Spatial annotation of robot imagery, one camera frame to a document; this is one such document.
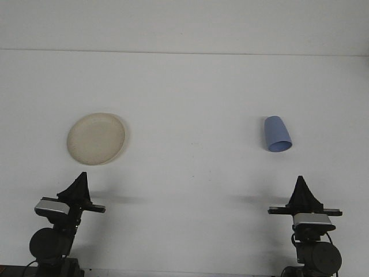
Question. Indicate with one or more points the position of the pale blue cup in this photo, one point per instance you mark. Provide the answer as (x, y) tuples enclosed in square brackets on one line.
[(275, 130)]

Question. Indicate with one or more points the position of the pale round plate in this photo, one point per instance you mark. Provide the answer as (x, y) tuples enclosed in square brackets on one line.
[(96, 138)]

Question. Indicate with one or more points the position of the pale grey camera box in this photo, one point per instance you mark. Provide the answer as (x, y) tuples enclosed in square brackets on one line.
[(52, 207), (312, 220)]

